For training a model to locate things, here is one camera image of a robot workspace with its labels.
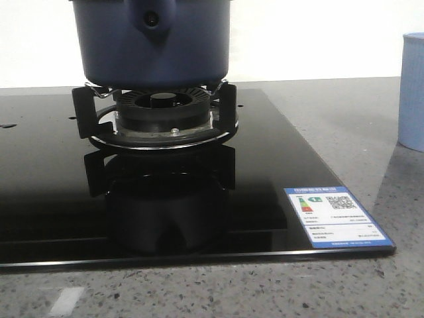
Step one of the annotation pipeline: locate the dark blue cooking pot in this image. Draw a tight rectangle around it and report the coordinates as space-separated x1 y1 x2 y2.
72 1 231 89

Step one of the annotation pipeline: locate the black gas burner head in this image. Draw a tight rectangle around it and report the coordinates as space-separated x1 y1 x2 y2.
116 87 212 133

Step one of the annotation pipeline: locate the blue energy label sticker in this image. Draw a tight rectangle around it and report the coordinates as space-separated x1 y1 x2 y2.
284 186 393 248

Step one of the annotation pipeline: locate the black glass gas stove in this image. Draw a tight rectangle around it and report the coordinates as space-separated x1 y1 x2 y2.
1 90 396 273

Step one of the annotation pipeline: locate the light blue plastic cup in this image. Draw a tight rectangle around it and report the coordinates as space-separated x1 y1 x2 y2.
398 32 423 152

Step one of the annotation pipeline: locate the black pot support grate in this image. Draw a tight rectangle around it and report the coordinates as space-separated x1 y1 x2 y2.
72 80 239 151

